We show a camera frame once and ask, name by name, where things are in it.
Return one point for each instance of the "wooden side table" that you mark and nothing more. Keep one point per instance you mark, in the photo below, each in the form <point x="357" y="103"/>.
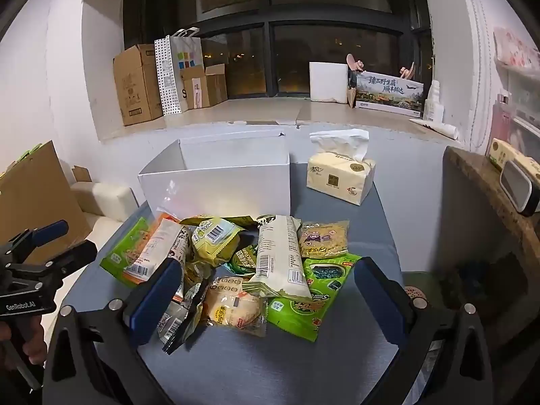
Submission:
<point x="476" y="185"/>

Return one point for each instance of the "cream foam block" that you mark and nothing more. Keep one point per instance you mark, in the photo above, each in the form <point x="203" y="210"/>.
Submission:
<point x="105" y="200"/>

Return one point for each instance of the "yellow tissue pack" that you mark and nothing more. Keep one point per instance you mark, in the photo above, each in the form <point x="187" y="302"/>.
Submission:
<point x="500" y="152"/>

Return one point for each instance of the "pink bottle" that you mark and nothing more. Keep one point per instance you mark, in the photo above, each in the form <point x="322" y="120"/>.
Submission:
<point x="502" y="120"/>

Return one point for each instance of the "beige tissue pack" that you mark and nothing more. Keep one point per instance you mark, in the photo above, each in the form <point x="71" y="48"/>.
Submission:
<point x="337" y="177"/>

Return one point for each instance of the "white tube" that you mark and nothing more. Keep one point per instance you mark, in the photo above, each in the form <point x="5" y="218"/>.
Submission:
<point x="436" y="128"/>

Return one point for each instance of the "white foam box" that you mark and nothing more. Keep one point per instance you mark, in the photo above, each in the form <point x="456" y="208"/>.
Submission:
<point x="328" y="82"/>

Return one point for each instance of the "white dotted shopping bag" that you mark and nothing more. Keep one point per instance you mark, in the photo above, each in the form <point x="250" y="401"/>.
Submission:
<point x="177" y="71"/>

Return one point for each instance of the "white bottle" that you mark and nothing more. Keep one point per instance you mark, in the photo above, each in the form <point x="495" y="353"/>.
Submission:
<point x="433" y="103"/>

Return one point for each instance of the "printed landscape carton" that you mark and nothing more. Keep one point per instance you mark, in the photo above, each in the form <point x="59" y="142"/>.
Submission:
<point x="388" y="95"/>

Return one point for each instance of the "white and orange snack packet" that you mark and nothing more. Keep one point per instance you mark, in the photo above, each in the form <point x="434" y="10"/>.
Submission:
<point x="162" y="236"/>

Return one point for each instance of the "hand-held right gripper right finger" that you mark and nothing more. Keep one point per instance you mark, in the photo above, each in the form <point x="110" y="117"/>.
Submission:
<point x="379" y="299"/>

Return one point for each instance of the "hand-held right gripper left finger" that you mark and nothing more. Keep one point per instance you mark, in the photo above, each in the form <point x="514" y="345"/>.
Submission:
<point x="157" y="299"/>

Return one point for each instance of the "person's left hand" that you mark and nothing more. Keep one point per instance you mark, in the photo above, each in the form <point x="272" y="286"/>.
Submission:
<point x="37" y="346"/>

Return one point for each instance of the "yellow cartoon noodle packet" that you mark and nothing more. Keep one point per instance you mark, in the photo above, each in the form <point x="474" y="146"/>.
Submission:
<point x="322" y="238"/>

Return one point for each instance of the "olive snack packet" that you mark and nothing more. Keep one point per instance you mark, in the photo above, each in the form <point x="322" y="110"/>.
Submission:
<point x="236" y="220"/>

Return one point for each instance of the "white shelf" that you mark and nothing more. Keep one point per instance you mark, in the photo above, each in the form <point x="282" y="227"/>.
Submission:
<point x="521" y="63"/>

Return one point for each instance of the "tall cardboard box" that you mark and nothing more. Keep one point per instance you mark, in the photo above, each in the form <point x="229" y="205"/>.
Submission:
<point x="137" y="84"/>

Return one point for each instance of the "dark green snack packet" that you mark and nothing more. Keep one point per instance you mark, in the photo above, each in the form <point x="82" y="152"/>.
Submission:
<point x="245" y="261"/>

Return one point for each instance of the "flat cardboard sheet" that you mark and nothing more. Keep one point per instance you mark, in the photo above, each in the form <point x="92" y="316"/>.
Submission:
<point x="38" y="190"/>

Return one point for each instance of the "open cardboard box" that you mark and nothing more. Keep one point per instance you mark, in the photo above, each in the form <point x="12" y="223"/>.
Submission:
<point x="206" y="86"/>

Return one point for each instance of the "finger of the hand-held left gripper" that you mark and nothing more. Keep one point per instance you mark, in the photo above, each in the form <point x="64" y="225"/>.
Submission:
<point x="76" y="257"/>
<point x="50" y="232"/>

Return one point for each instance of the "green and orange snack packet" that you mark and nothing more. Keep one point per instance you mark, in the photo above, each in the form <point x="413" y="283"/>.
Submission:
<point x="120" y="253"/>

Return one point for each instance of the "clear silver snack packet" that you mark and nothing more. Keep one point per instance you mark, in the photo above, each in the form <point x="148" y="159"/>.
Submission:
<point x="185" y="316"/>

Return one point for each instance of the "small yellow-green snack packet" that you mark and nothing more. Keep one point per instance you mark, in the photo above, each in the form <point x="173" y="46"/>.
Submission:
<point x="215" y="240"/>

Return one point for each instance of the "green seaweed snack packet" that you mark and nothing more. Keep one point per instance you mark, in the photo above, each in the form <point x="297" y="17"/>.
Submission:
<point x="322" y="293"/>

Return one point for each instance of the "pink plastic object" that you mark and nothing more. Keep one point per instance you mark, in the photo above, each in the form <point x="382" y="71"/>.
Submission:
<point x="355" y="64"/>
<point x="408" y="71"/>

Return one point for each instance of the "white rounded device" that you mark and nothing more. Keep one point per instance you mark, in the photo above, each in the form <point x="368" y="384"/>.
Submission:
<point x="517" y="185"/>

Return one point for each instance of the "dark window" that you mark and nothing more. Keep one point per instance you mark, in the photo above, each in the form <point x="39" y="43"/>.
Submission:
<point x="329" y="50"/>

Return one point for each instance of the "long white snack packet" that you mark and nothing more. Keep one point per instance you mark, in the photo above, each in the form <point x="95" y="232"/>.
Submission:
<point x="274" y="253"/>

